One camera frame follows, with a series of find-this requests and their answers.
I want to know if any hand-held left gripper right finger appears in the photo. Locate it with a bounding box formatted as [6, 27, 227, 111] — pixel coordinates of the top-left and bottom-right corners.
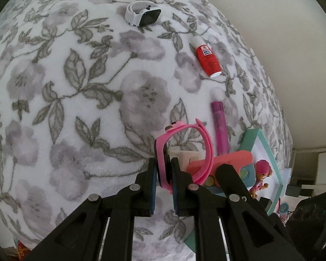
[171, 157, 306, 261]

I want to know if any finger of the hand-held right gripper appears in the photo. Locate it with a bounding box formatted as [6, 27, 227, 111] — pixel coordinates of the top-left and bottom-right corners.
[216, 165, 273, 215]

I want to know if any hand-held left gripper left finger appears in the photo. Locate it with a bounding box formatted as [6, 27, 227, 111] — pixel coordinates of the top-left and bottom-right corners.
[24, 158, 157, 261]

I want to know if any pink smartwatch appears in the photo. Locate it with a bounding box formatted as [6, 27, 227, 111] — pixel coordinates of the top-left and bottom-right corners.
[155, 118, 214, 195]

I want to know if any teal cardboard box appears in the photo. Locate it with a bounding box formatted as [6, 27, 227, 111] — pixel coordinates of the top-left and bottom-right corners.
[183, 127, 286, 251]

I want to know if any coral pink toy block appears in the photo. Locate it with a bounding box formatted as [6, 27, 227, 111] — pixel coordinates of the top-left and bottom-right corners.
[185, 149, 255, 189]

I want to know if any bead jar with teal lid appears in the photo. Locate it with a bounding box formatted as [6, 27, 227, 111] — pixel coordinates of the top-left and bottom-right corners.
[278, 202, 290, 222]

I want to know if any pink puppy toy figure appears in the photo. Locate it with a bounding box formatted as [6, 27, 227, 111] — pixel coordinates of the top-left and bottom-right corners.
[248, 160, 273, 199]

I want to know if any dark grey charger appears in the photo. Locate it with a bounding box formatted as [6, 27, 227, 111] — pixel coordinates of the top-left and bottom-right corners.
[285, 184, 302, 197]

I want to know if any beige toy piece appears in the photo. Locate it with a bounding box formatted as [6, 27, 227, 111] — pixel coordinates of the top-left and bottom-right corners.
[171, 149, 200, 169]

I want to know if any white wooden furniture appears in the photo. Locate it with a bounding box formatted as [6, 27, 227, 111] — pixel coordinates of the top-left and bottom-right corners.
[291, 145, 326, 188]

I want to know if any pompom pen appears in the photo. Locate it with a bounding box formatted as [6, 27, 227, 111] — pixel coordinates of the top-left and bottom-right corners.
[210, 86, 229, 154]

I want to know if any red glue stick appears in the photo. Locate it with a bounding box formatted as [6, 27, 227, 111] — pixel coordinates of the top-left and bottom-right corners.
[191, 35, 222, 78]

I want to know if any floral blanket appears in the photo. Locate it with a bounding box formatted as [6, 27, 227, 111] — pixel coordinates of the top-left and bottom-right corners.
[0, 0, 294, 261]

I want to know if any red patterned item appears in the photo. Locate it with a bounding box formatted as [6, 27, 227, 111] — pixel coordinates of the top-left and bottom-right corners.
[15, 241, 33, 259]

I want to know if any white smartwatch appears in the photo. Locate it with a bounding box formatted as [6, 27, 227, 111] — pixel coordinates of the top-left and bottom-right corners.
[125, 1, 162, 28]

